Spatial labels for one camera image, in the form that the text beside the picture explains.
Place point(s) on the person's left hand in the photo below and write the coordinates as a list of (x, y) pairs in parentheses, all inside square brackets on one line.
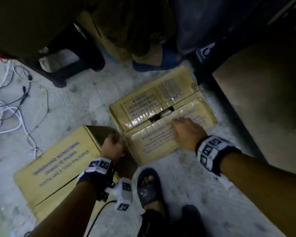
[(113, 148)]

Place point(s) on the person's right hand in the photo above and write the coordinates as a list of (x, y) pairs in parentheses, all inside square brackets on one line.
[(188, 133)]

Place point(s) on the cardboard box of coffee bottles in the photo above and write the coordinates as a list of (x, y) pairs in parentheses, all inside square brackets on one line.
[(148, 101)]

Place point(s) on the person's left forearm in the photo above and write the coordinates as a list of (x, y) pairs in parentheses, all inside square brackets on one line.
[(64, 212)]

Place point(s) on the person's right forearm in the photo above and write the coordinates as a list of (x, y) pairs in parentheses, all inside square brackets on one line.
[(261, 190)]

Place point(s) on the person's left black sandal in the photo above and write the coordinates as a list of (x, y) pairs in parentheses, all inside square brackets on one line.
[(149, 192)]

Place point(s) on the person's left leg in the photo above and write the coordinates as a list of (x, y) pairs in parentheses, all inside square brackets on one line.
[(154, 223)]

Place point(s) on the person's leg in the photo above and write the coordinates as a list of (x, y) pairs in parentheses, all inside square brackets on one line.
[(154, 223), (192, 222)]

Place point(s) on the person's right leg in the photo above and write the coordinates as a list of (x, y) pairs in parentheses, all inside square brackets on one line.
[(192, 222)]

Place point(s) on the black marker wrist band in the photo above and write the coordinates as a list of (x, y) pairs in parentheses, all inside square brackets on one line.
[(212, 150), (98, 170)]

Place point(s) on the dark plastic stool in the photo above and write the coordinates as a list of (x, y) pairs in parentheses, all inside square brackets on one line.
[(88, 59)]

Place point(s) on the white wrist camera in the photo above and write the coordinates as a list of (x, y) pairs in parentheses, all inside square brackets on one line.
[(224, 181), (124, 192)]

